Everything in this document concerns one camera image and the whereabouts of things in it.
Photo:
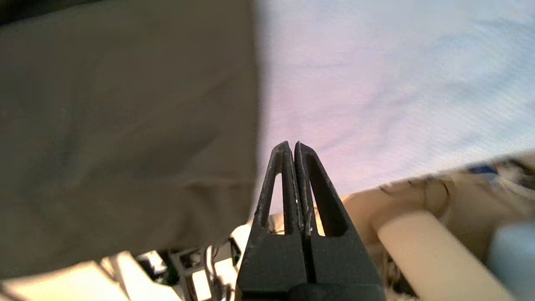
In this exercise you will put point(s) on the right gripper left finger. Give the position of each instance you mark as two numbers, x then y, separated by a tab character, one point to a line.
271	263

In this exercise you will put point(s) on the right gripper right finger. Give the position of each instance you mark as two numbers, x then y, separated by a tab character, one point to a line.
338	259

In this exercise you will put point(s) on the black hoodie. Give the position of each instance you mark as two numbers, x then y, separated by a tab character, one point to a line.
125	125

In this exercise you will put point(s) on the cream cylindrical bar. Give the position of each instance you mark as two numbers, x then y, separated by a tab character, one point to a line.
434	255

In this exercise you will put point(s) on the patterned beige mattress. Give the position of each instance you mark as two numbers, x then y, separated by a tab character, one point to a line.
472	192

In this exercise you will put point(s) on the blue bed cover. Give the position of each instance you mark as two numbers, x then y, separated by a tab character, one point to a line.
397	83

